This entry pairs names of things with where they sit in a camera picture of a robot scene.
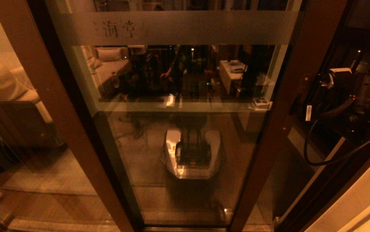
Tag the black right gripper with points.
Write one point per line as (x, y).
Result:
(328, 109)

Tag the brown framed sliding glass door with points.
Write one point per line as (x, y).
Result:
(268, 161)

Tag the black window guard railing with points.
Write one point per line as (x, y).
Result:
(365, 35)

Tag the dark brown door jamb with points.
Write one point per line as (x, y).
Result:
(333, 193)

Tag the brown framed fixed glass panel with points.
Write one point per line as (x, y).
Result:
(59, 96)

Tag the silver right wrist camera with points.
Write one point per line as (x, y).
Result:
(336, 77)

